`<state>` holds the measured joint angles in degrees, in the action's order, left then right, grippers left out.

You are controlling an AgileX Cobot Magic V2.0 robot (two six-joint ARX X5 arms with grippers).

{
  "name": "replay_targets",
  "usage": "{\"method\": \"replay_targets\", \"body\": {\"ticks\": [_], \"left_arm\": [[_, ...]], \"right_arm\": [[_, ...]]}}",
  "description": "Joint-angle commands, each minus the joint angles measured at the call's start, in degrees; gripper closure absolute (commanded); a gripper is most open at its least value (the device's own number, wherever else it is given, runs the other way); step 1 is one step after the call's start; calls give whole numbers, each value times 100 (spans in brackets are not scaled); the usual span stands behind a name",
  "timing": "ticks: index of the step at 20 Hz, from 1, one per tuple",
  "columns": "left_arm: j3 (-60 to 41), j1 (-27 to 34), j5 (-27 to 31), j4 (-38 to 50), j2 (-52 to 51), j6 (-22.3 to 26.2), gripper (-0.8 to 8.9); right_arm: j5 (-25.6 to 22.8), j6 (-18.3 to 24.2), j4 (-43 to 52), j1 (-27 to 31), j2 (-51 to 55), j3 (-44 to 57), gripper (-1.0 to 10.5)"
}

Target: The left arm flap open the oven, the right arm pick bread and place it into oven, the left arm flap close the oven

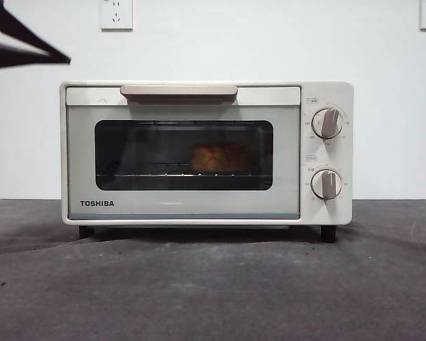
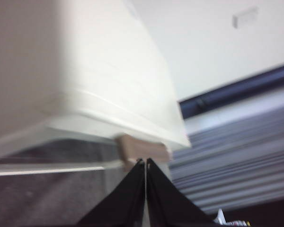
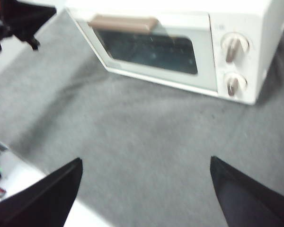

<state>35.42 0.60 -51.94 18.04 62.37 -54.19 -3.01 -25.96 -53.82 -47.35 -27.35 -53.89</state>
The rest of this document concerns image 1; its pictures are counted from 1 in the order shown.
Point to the orange-brown bread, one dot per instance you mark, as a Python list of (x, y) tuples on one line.
[(216, 158)]

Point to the cream Toshiba toaster oven body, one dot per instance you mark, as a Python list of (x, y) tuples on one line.
[(345, 160)]

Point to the cream timer knob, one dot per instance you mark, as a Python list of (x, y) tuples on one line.
[(326, 184)]

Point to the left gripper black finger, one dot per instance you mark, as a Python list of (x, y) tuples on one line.
[(10, 17), (14, 58)]

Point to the cream temperature knob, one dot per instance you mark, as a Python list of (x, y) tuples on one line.
[(327, 123)]

